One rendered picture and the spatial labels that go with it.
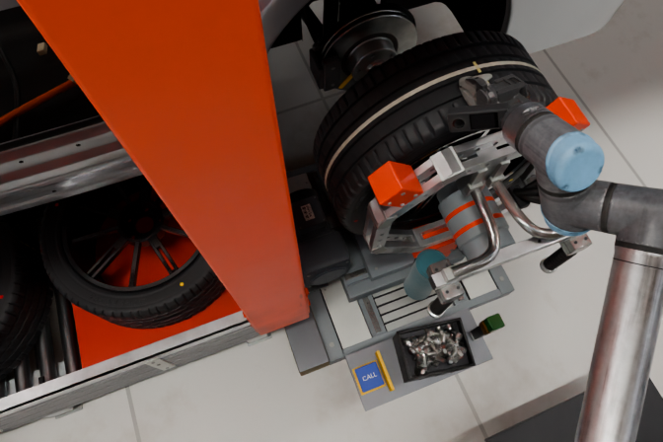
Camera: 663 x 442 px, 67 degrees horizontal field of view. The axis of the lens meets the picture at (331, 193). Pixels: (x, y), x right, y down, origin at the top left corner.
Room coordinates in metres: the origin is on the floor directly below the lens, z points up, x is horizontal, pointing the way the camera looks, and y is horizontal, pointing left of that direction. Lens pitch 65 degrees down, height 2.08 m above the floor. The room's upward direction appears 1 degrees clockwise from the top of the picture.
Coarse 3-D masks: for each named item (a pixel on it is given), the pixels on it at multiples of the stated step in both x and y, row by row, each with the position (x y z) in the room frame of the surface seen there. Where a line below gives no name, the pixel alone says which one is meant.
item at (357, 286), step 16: (336, 224) 0.75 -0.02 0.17; (352, 240) 0.69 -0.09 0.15; (352, 256) 0.63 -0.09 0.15; (448, 256) 0.63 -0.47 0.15; (464, 256) 0.63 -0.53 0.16; (352, 272) 0.55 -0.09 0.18; (400, 272) 0.56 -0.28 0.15; (352, 288) 0.49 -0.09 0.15; (368, 288) 0.50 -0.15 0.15; (384, 288) 0.50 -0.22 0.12
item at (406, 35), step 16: (368, 16) 1.06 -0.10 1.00; (384, 16) 1.06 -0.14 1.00; (400, 16) 1.08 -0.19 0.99; (336, 32) 1.03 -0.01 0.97; (352, 32) 1.02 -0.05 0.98; (368, 32) 1.04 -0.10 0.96; (384, 32) 1.06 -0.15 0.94; (400, 32) 1.08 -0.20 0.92; (416, 32) 1.10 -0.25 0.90; (336, 48) 1.00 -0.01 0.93; (352, 48) 1.02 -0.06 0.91; (368, 48) 1.01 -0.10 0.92; (384, 48) 1.01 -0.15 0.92; (400, 48) 1.08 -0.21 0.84; (352, 64) 0.99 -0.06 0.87; (368, 64) 0.99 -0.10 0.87; (352, 80) 1.03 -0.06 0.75
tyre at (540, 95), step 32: (480, 32) 0.86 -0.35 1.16; (384, 64) 0.77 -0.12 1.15; (416, 64) 0.76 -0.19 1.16; (448, 64) 0.74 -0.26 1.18; (512, 64) 0.77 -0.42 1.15; (352, 96) 0.72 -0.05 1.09; (384, 96) 0.69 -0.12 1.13; (416, 96) 0.67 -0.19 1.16; (448, 96) 0.66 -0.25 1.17; (544, 96) 0.70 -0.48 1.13; (320, 128) 0.70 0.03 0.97; (352, 128) 0.65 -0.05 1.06; (384, 128) 0.62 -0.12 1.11; (416, 128) 0.60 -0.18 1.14; (448, 128) 0.59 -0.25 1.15; (320, 160) 0.65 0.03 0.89; (352, 160) 0.58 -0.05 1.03; (384, 160) 0.55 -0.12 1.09; (352, 192) 0.52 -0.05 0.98; (352, 224) 0.51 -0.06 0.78; (416, 224) 0.60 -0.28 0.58
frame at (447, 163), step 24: (480, 144) 0.57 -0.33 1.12; (432, 168) 0.53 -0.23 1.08; (456, 168) 0.51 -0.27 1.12; (480, 168) 0.53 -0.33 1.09; (528, 168) 0.68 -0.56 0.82; (432, 192) 0.49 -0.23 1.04; (384, 216) 0.45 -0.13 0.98; (384, 240) 0.45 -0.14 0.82; (408, 240) 0.52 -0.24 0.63; (432, 240) 0.53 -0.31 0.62
